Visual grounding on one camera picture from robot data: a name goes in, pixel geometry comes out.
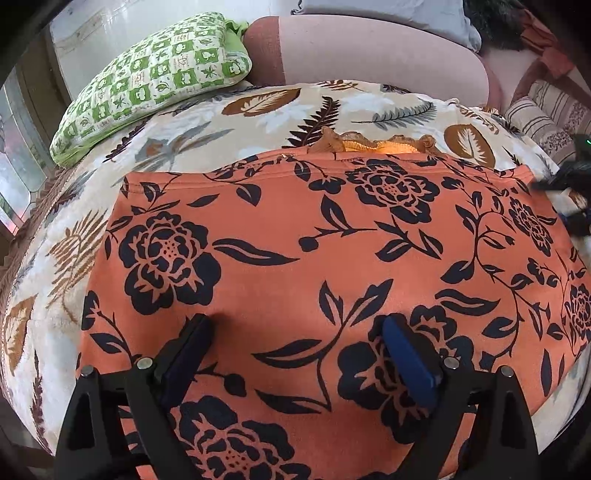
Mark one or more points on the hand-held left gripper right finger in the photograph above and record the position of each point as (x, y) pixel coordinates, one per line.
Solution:
(411, 364)

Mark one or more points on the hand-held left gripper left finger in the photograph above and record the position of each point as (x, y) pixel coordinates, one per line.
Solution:
(184, 360)

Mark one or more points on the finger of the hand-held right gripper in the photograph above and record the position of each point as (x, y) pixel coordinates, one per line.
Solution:
(579, 224)
(556, 181)

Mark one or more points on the orange floral shirt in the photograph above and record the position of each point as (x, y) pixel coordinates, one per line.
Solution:
(286, 258)

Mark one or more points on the striped cushion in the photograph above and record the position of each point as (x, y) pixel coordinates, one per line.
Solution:
(540, 115)

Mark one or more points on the orange cloth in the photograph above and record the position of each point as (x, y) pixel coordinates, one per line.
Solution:
(549, 44)

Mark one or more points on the dark furry garment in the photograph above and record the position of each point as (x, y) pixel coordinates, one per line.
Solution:
(498, 23)

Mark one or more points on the leaf-printed blanket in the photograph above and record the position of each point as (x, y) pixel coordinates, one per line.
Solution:
(184, 134)

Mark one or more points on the grey pillow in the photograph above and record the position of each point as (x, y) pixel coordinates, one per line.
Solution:
(392, 18)

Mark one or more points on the stained glass window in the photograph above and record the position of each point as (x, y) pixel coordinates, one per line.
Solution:
(18, 157)

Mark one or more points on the green patterned pillow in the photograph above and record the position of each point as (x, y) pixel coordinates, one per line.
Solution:
(152, 74)

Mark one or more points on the wooden door frame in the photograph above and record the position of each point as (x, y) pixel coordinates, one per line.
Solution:
(44, 78)

